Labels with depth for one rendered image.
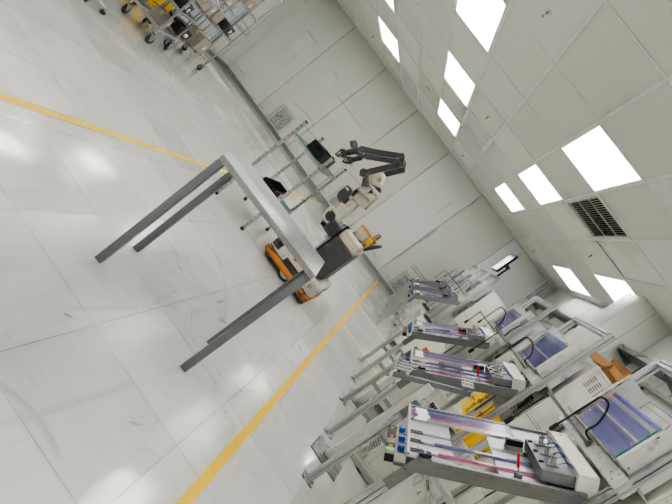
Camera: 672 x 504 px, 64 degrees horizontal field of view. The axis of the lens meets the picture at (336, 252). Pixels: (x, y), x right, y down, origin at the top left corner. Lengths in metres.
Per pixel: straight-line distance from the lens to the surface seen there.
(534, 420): 3.93
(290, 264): 5.17
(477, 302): 8.46
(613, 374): 4.27
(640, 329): 7.38
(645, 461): 2.51
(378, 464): 3.98
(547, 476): 2.50
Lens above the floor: 1.28
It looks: 8 degrees down
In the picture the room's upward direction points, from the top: 54 degrees clockwise
